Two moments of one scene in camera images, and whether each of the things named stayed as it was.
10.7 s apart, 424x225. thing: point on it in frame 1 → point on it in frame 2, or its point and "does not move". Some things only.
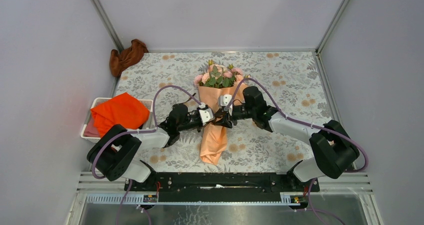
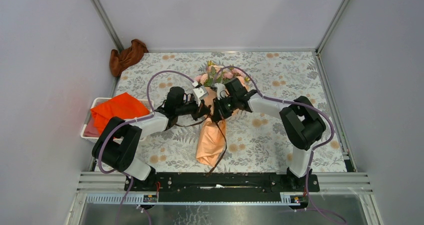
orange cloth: [124, 109] does not move
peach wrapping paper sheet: [213, 143] does not move
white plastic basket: [89, 130] does not move
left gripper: [197, 112] → [200, 111]
